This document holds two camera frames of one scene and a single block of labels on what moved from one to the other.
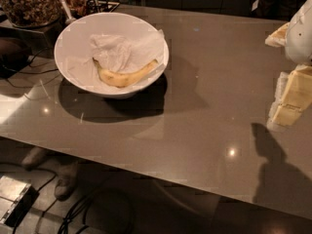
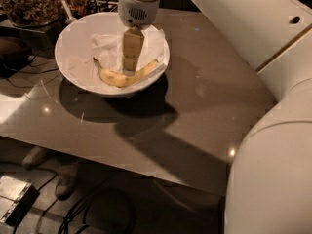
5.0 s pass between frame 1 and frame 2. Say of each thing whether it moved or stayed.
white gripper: moved
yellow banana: stayed
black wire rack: stayed
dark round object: stayed
